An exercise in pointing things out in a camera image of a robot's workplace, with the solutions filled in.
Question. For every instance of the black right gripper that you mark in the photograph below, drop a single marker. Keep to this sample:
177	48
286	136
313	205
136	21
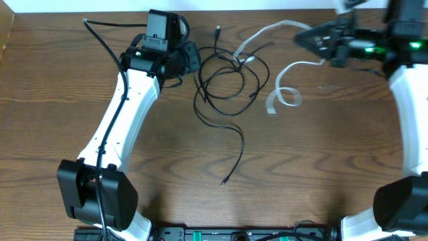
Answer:
342	41

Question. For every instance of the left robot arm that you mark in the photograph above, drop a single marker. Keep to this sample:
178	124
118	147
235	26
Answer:
95	187

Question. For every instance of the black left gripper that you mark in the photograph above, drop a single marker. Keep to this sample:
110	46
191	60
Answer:
195	63

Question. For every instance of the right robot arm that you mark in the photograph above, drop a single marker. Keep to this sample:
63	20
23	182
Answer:
399	209

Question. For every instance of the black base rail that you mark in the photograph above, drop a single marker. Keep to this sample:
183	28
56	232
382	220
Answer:
301	231

